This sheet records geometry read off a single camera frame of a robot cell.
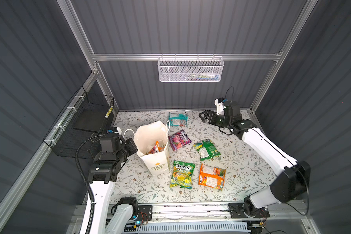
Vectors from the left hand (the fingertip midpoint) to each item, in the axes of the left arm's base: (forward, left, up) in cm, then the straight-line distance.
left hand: (133, 142), depth 70 cm
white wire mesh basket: (+75, -37, -4) cm, 84 cm away
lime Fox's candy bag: (-8, -24, -24) cm, 35 cm away
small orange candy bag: (+1, -10, -10) cm, 14 cm away
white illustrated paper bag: (+12, -6, -16) cm, 21 cm away
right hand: (+14, -38, +1) cm, 40 cm away
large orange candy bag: (-11, -41, -23) cm, 48 cm away
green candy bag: (+6, -41, -23) cm, 47 cm away
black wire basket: (+17, +26, +3) cm, 32 cm away
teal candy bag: (+35, -25, -24) cm, 49 cm away
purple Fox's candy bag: (+16, -23, -23) cm, 36 cm away
